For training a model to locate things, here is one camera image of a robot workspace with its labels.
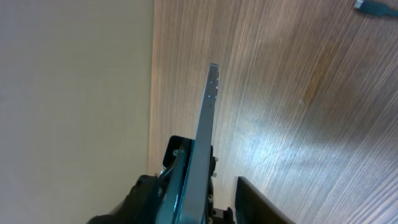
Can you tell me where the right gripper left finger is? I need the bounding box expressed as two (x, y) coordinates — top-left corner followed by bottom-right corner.
(155, 63), (220, 224)

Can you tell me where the black USB charging cable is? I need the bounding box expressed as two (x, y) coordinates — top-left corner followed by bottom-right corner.
(353, 0), (398, 18)

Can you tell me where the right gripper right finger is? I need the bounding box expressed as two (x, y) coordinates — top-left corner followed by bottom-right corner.
(235, 176), (295, 224)

